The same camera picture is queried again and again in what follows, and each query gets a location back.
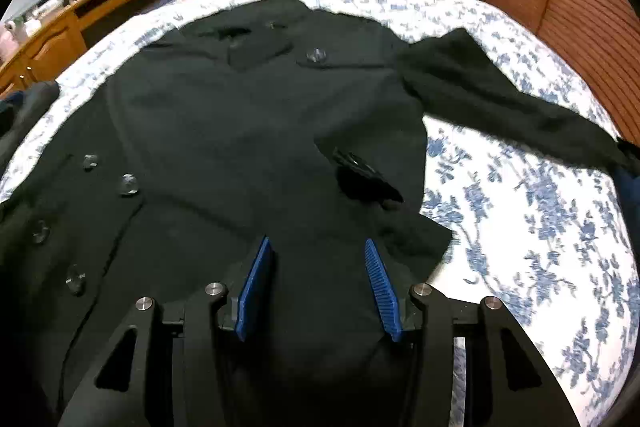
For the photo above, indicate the black coat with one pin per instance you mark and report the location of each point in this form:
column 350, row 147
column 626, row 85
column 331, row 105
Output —
column 250, row 132

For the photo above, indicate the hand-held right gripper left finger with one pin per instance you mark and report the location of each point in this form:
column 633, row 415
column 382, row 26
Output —
column 254, row 287

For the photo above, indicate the dark grey garment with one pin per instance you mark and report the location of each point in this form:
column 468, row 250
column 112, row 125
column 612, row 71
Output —
column 25, row 117

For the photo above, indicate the blue floral bedsheet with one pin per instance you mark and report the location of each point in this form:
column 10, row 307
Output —
column 525, row 232

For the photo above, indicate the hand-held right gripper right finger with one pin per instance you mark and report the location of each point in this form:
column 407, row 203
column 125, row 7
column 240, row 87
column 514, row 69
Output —
column 382, row 289

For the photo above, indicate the wooden desk with cabinets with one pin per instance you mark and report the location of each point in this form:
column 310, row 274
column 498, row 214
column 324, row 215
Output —
column 55, row 37

